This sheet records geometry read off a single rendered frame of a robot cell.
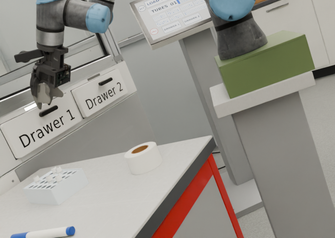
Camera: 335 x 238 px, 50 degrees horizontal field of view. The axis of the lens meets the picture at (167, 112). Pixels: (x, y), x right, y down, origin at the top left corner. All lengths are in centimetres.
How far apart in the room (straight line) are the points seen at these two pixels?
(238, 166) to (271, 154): 99
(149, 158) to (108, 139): 71
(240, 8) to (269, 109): 32
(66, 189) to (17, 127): 40
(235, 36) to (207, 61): 89
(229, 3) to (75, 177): 54
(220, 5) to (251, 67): 21
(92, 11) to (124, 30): 188
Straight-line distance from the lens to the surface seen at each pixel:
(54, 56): 107
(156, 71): 282
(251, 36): 108
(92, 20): 99
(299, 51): 105
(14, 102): 118
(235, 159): 209
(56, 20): 103
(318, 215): 126
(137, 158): 72
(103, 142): 140
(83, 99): 134
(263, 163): 114
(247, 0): 94
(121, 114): 151
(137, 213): 59
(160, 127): 297
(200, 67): 194
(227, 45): 110
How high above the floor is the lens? 101
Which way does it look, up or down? 12 degrees down
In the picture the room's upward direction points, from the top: 22 degrees counter-clockwise
